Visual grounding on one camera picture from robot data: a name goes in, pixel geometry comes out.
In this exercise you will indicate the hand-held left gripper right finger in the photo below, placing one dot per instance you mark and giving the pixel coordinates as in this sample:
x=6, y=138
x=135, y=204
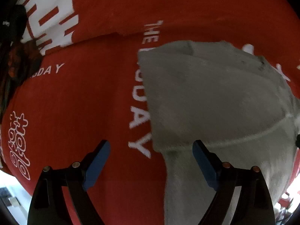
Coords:
x=206, y=166

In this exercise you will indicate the grey small garment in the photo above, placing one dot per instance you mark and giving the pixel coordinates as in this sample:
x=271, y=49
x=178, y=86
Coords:
x=211, y=103

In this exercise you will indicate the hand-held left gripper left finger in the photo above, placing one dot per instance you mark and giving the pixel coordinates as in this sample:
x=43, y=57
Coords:
x=97, y=164

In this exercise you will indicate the red printed blanket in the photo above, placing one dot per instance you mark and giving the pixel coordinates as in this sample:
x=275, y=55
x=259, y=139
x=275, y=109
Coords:
x=89, y=98

